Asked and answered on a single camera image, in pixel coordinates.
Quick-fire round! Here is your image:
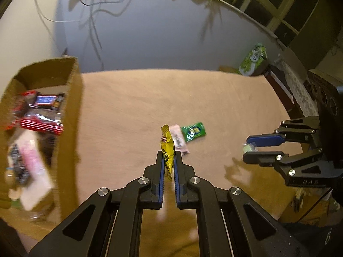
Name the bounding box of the lace cloth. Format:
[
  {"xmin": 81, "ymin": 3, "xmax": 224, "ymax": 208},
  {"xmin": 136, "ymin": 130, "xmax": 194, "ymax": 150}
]
[{"xmin": 283, "ymin": 64, "xmax": 320, "ymax": 119}]

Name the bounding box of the egg-shaped chocolate snack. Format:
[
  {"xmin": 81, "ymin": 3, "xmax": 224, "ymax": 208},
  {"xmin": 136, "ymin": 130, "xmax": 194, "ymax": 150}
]
[{"xmin": 4, "ymin": 166, "xmax": 20, "ymax": 201}]

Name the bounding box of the green gum packet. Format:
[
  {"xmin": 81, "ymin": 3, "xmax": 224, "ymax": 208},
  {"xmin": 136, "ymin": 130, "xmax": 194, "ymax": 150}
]
[{"xmin": 181, "ymin": 122, "xmax": 207, "ymax": 143}]

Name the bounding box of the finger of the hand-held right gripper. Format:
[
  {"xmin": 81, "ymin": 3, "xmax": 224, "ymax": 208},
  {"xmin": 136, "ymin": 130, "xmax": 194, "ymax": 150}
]
[
  {"xmin": 242, "ymin": 147, "xmax": 343, "ymax": 187},
  {"xmin": 246, "ymin": 116, "xmax": 321, "ymax": 148}
]

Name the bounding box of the dark wooden furniture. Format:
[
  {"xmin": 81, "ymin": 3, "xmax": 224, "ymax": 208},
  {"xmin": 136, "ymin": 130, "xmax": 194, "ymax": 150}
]
[{"xmin": 265, "ymin": 64, "xmax": 296, "ymax": 111}]

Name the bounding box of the white window frame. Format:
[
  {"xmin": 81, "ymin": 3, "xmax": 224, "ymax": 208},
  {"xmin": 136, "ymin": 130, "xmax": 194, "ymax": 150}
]
[{"xmin": 238, "ymin": 0, "xmax": 322, "ymax": 38}]

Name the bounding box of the red candy bag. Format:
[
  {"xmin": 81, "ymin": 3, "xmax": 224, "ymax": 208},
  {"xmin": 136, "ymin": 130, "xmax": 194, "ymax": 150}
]
[{"xmin": 5, "ymin": 91, "xmax": 65, "ymax": 137}]

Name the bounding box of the cardboard box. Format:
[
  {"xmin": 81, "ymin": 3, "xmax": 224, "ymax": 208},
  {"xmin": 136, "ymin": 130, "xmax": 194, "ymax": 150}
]
[{"xmin": 0, "ymin": 56, "xmax": 84, "ymax": 226}]

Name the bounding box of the small black snack packet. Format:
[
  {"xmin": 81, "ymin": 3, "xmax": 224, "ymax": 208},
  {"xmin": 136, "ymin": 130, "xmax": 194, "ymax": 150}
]
[{"xmin": 8, "ymin": 143, "xmax": 31, "ymax": 186}]

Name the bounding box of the yellow snack packet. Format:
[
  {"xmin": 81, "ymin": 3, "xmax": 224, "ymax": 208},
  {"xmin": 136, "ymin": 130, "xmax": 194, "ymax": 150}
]
[{"xmin": 161, "ymin": 124, "xmax": 176, "ymax": 183}]

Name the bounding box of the black chocolate bar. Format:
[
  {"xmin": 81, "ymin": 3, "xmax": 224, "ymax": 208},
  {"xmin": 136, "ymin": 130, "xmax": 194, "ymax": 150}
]
[{"xmin": 34, "ymin": 93, "xmax": 66, "ymax": 110}]

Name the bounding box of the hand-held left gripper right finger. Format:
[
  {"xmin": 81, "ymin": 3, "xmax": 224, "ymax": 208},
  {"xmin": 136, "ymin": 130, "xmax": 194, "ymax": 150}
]
[{"xmin": 174, "ymin": 151, "xmax": 306, "ymax": 257}]

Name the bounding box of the green and white packet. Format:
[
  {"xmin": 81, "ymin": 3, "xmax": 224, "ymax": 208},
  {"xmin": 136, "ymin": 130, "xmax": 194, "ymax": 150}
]
[{"xmin": 238, "ymin": 43, "xmax": 268, "ymax": 76}]

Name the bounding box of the pink snack packet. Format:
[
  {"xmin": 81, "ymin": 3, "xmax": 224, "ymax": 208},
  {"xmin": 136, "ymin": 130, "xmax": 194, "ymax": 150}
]
[{"xmin": 171, "ymin": 124, "xmax": 190, "ymax": 156}]

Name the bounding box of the white cable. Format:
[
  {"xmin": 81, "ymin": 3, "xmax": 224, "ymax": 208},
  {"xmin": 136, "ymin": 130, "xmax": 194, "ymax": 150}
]
[{"xmin": 33, "ymin": 0, "xmax": 108, "ymax": 57}]

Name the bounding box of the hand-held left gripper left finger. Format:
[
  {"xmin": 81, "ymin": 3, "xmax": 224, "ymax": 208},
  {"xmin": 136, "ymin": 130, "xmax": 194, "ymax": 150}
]
[{"xmin": 28, "ymin": 151, "xmax": 165, "ymax": 257}]

